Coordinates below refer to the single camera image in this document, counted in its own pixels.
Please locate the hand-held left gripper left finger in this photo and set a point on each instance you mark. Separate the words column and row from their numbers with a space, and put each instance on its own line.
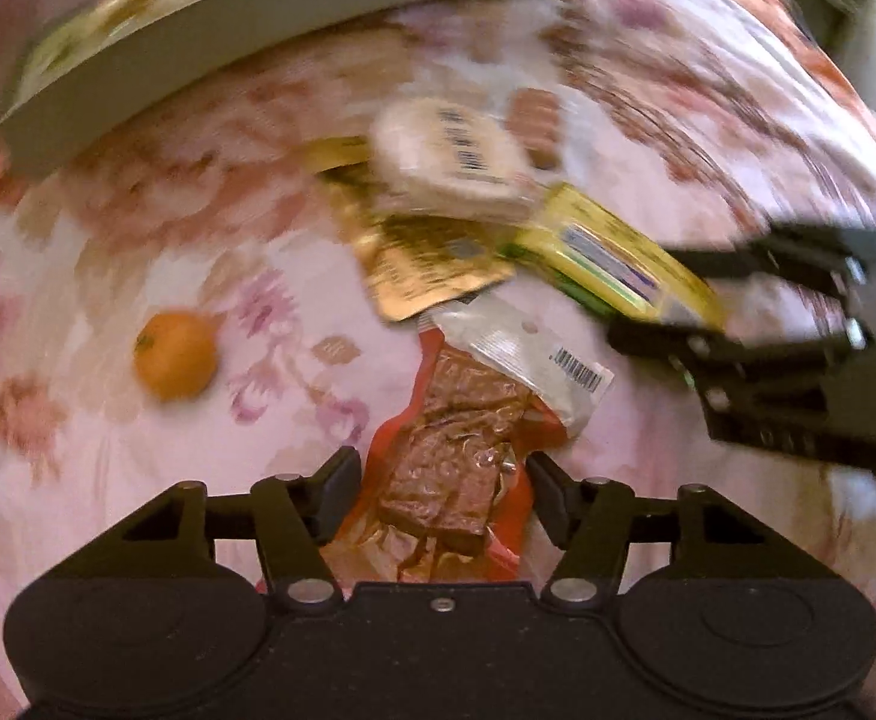
column 340, row 496

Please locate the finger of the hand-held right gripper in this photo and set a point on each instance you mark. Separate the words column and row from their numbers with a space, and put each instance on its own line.
column 768, row 255
column 678, row 349

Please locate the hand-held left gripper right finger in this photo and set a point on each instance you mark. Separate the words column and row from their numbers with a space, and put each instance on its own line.
column 547, row 499

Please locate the red dried tofu packet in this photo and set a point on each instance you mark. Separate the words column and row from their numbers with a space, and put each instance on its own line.
column 453, row 480

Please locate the yellow-green snack packet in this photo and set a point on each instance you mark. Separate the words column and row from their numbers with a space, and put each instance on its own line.
column 610, row 255

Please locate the orange mandarin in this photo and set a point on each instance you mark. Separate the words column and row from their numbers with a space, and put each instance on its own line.
column 175, row 356

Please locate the gold foil snack packet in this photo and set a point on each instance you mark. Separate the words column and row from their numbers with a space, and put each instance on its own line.
column 423, row 262

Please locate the clear sausage packet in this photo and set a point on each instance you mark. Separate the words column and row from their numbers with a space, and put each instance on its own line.
column 534, row 124

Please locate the grey cardboard box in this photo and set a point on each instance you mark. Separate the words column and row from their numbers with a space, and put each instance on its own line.
column 258, row 22

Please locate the white cracker packet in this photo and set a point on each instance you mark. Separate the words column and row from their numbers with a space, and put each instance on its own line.
column 445, row 154

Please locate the floral bed sheet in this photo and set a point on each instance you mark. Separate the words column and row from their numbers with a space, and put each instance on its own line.
column 108, row 225

